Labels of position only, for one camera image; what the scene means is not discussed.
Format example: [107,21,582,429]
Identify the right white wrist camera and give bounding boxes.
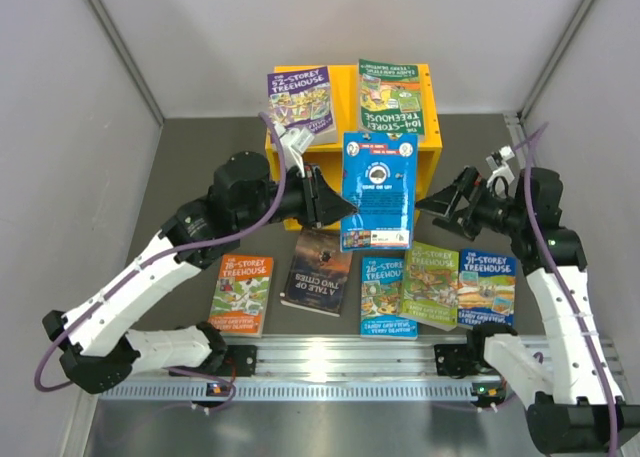
[486,146,515,184]

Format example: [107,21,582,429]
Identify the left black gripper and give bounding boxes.
[236,161,357,232]

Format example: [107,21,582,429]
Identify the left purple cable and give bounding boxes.
[33,110,301,418]

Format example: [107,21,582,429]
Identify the dark Tale of Two Cities book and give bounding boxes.
[280,229,353,317]

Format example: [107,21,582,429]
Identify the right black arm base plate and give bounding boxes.
[433,344,480,379]

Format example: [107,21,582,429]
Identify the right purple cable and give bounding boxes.
[434,121,631,457]

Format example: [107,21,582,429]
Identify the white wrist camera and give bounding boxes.
[275,123,315,174]
[486,146,515,184]

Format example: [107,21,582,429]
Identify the lime 65-Storey Treehouse book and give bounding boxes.
[398,242,459,331]

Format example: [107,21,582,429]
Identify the yellow wooden shelf box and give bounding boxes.
[271,63,442,199]

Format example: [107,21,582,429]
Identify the green 104-Storey Treehouse book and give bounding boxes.
[357,59,426,142]

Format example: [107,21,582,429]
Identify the aluminium mounting rail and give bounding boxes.
[228,335,471,383]

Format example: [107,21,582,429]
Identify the blue 91-Storey Treehouse book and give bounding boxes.
[457,249,517,328]

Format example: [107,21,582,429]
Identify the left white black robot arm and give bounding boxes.
[42,152,357,394]

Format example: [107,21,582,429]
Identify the purple 52-Storey Treehouse book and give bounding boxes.
[267,66,338,146]

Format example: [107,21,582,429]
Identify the orange 78-Storey Treehouse book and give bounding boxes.
[208,254,274,338]

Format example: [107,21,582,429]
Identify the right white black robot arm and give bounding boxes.
[415,167,639,456]

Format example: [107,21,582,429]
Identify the light blue 26-Storey Treehouse book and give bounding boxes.
[360,257,418,340]

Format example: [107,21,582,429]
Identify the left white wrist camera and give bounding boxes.
[275,123,315,174]

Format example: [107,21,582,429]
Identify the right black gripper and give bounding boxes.
[414,166,527,240]

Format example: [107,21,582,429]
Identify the slotted grey cable duct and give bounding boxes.
[99,380,506,403]

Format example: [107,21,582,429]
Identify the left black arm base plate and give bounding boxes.
[169,344,258,378]

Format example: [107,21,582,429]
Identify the purple cable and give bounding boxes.
[33,110,301,418]
[434,121,631,457]

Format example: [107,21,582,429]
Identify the blue back-cover book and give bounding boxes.
[340,132,418,251]

